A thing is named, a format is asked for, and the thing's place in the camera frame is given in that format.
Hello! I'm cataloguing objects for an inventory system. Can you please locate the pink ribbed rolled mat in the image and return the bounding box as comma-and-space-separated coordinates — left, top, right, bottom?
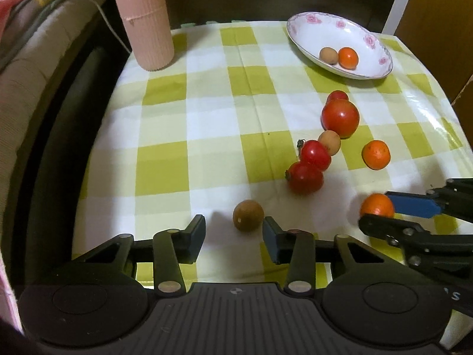
107, 0, 175, 72

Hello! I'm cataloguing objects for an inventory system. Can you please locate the red cherry tomato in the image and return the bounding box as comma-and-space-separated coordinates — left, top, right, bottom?
297, 138, 332, 172
326, 90, 349, 106

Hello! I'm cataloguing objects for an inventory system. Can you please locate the white post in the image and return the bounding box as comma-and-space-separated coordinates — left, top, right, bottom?
380, 0, 420, 36

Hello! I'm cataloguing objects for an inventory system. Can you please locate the green white checkered tablecloth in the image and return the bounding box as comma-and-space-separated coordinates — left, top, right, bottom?
72, 20, 473, 352

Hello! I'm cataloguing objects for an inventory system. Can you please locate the large red tomato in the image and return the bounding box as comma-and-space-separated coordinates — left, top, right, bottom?
321, 99, 360, 138

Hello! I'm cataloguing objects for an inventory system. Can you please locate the grey padded cushion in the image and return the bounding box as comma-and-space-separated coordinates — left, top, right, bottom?
0, 0, 111, 267

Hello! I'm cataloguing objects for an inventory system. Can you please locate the white cord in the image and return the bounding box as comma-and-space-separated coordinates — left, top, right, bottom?
22, 0, 132, 54

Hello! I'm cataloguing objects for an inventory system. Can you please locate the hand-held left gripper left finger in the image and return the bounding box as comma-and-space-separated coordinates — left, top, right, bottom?
72, 214, 206, 297

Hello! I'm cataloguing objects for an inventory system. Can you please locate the brown cardboard sheet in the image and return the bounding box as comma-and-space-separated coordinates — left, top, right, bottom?
393, 0, 473, 108

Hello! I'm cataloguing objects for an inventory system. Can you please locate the brown longan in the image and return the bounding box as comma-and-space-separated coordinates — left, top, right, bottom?
233, 200, 265, 232
318, 130, 341, 156
320, 47, 339, 65

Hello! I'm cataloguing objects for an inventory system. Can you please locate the red tomato with calyx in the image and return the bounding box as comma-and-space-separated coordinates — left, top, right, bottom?
285, 161, 325, 195

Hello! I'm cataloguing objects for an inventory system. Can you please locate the white floral plate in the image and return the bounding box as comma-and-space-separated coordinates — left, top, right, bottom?
286, 12, 394, 80

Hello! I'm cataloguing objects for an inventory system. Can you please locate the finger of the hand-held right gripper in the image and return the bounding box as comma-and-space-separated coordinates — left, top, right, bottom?
358, 213, 473, 267
384, 178, 473, 220

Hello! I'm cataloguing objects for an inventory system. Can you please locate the small orange tangerine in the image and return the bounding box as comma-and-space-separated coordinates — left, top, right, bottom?
338, 47, 359, 69
362, 140, 391, 171
359, 193, 395, 219

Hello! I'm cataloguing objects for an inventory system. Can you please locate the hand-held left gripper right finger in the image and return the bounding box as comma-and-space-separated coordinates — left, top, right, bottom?
262, 216, 404, 297

